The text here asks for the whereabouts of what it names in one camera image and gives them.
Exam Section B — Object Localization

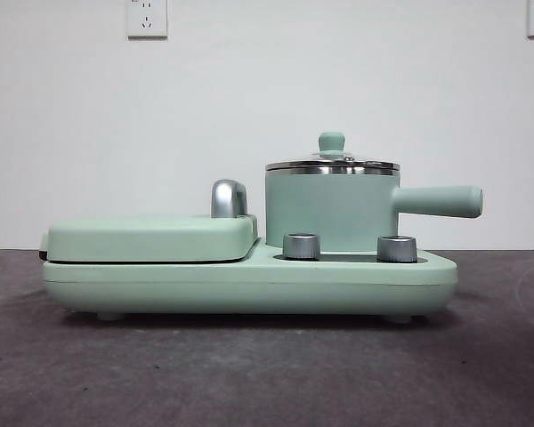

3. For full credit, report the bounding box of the mint green breakfast machine base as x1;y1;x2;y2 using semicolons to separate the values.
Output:
42;237;458;322

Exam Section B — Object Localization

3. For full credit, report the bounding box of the silver control knob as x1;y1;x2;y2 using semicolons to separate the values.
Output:
282;232;321;260
376;235;417;262

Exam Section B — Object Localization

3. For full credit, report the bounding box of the glass pot lid green knob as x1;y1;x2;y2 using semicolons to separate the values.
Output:
265;130;401;172

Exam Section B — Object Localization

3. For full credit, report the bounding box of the chrome griddle cover handle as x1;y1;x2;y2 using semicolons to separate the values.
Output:
210;179;250;219

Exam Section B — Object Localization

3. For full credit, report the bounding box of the mint green griddle cover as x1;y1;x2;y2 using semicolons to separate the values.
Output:
39;213;259;263

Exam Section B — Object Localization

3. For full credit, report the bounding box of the mint green handled pot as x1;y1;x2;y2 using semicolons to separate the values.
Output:
264;162;485;250

